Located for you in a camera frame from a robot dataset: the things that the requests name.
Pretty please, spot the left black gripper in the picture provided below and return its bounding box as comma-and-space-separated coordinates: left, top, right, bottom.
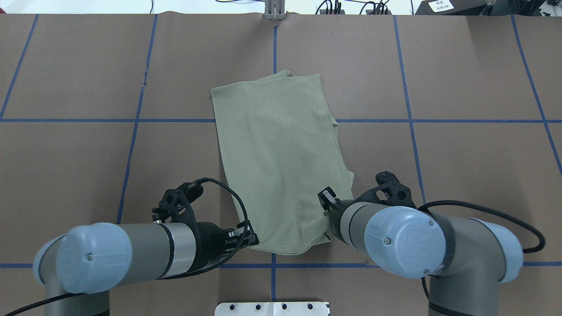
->
191, 220, 259, 271

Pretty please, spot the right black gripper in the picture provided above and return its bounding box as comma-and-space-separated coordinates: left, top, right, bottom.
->
317, 187, 354, 243

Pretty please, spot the green long sleeve shirt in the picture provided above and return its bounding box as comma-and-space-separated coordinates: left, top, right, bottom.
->
210, 70, 355, 255

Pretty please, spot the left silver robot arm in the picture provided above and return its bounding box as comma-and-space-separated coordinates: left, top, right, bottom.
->
32, 221, 259, 316

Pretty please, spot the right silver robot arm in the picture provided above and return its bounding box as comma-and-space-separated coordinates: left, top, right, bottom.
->
318, 187, 524, 316

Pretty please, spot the far black relay board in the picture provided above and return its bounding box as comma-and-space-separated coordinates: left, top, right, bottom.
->
315, 0, 345, 15

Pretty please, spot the black relay board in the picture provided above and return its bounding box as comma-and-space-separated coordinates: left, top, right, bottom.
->
315, 0, 345, 15
359, 0, 392, 15

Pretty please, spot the near black relay board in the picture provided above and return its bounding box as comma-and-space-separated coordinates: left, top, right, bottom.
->
359, 0, 392, 15

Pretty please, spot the black label box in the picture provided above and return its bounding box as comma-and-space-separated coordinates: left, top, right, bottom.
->
414, 0, 488, 16

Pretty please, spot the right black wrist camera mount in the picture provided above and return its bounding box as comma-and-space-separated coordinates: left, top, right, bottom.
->
354, 171, 416, 209

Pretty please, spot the left black camera cable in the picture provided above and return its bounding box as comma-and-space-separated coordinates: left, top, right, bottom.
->
0, 177, 250, 316

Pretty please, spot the black camera cable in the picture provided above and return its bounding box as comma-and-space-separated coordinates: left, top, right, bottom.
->
417, 200, 546, 299
0, 177, 250, 316

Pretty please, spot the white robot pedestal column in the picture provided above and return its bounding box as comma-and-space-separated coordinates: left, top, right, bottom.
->
214, 301, 331, 316

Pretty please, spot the aluminium frame post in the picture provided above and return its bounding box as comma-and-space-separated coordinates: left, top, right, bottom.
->
263, 0, 286, 21

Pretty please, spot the right black camera cable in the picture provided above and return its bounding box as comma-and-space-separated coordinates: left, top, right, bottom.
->
417, 200, 546, 299

